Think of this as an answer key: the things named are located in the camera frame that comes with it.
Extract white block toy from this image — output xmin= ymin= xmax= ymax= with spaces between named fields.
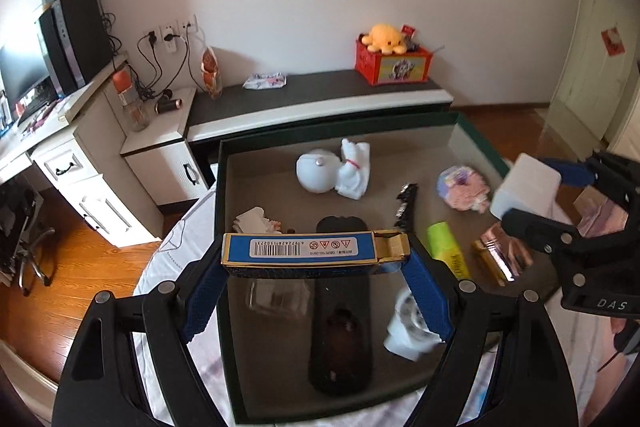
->
xmin=232 ymin=207 xmax=283 ymax=234

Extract white door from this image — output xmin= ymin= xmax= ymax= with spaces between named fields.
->
xmin=547 ymin=0 xmax=640 ymax=142

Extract white paw toy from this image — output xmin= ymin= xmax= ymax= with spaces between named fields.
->
xmin=335 ymin=138 xmax=372 ymax=200

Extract black-topped low cabinet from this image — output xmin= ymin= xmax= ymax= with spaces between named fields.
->
xmin=186 ymin=69 xmax=455 ymax=168

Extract green cardboard tray box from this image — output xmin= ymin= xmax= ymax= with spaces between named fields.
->
xmin=215 ymin=111 xmax=511 ymax=425

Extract white round container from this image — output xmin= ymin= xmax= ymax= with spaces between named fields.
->
xmin=384 ymin=287 xmax=446 ymax=360

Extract clear glass bottle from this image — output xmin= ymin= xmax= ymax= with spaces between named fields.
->
xmin=247 ymin=279 xmax=311 ymax=314

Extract black computer monitor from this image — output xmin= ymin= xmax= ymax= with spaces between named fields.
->
xmin=0 ymin=39 xmax=51 ymax=108

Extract grey office chair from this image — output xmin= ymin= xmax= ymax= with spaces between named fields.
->
xmin=0 ymin=179 xmax=56 ymax=298

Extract small black cylinder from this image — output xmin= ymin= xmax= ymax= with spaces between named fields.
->
xmin=154 ymin=96 xmax=184 ymax=115

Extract white side cabinet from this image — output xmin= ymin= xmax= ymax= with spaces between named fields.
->
xmin=120 ymin=86 xmax=211 ymax=208

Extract white striped quilt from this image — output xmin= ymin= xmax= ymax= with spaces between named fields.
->
xmin=132 ymin=162 xmax=640 ymax=427

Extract red door decoration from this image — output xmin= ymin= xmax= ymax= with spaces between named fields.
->
xmin=600 ymin=26 xmax=626 ymax=56

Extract black power cable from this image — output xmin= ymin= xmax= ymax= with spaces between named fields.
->
xmin=165 ymin=27 xmax=195 ymax=90
xmin=137 ymin=36 xmax=167 ymax=100

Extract black computer cables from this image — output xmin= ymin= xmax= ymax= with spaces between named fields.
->
xmin=92 ymin=0 xmax=123 ymax=52

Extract clear orange snack bag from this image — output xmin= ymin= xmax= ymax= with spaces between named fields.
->
xmin=201 ymin=47 xmax=223 ymax=100

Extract yellow octopus plush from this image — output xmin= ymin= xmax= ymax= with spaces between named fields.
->
xmin=361 ymin=23 xmax=407 ymax=54

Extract blue gold box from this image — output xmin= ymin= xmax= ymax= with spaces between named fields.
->
xmin=221 ymin=231 xmax=412 ymax=280

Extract clear bottle orange cap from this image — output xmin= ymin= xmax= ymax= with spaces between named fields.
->
xmin=112 ymin=69 xmax=151 ymax=132

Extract printed white packet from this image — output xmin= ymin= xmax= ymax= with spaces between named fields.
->
xmin=242 ymin=72 xmax=287 ymax=90

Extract black glasses case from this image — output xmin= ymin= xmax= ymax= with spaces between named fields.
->
xmin=307 ymin=215 xmax=373 ymax=397

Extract small white box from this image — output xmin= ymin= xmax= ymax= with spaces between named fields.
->
xmin=490 ymin=154 xmax=562 ymax=220

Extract black keyboard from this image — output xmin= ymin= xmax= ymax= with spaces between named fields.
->
xmin=17 ymin=92 xmax=58 ymax=125

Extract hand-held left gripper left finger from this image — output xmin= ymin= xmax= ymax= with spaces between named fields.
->
xmin=52 ymin=249 xmax=228 ymax=427

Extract black computer tower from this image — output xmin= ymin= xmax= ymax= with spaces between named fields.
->
xmin=37 ymin=0 xmax=113 ymax=96

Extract white round gadget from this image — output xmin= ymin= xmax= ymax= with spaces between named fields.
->
xmin=296 ymin=149 xmax=338 ymax=194

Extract black hair clip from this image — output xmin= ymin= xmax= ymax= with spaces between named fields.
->
xmin=395 ymin=183 xmax=418 ymax=230

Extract red toy crate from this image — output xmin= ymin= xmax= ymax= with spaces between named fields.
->
xmin=355 ymin=34 xmax=433 ymax=86

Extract white desk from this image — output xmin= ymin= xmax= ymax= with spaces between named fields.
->
xmin=0 ymin=52 xmax=166 ymax=248

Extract yellow highlighter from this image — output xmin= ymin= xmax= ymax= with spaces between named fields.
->
xmin=426 ymin=221 xmax=471 ymax=280

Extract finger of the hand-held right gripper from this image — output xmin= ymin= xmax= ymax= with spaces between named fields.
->
xmin=542 ymin=151 xmax=640 ymax=208
xmin=501 ymin=207 xmax=592 ymax=289

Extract rose gold jar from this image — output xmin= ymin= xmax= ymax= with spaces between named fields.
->
xmin=472 ymin=222 xmax=533 ymax=288

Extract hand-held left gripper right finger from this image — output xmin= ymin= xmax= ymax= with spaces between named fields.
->
xmin=399 ymin=251 xmax=582 ymax=427

